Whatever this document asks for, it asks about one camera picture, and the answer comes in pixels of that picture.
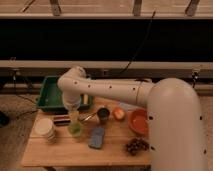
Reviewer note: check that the dark red board eraser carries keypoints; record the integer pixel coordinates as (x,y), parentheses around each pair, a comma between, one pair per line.
(61,120)

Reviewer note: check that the grey cloth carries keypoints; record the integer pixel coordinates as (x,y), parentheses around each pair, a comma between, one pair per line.
(127,107)

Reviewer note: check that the wooden board table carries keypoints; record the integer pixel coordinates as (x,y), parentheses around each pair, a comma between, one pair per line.
(64,150)

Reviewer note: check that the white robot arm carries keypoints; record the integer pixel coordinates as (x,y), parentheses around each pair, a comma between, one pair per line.
(176,128)

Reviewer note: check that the bunch of dark grapes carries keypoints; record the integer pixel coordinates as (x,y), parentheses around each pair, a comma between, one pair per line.
(135,145)

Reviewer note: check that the metal spoon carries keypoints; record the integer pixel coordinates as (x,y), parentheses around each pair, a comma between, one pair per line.
(88,117)

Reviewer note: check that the dark metal cup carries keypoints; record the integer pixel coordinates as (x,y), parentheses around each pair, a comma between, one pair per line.
(103,115)

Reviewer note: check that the blue sponge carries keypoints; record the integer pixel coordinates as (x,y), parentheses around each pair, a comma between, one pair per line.
(96,138)

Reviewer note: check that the green plastic cup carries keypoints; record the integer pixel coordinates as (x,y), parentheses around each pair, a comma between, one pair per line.
(75,129)

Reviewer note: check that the green plastic tray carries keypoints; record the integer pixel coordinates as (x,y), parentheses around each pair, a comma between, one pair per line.
(50,98)

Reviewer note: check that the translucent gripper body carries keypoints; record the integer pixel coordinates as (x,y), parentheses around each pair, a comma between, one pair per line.
(72,104)

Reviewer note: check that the orange apple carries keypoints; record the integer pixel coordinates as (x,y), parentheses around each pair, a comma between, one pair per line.
(119,114)

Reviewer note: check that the orange bowl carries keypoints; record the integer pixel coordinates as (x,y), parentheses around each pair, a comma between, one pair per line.
(137,122)

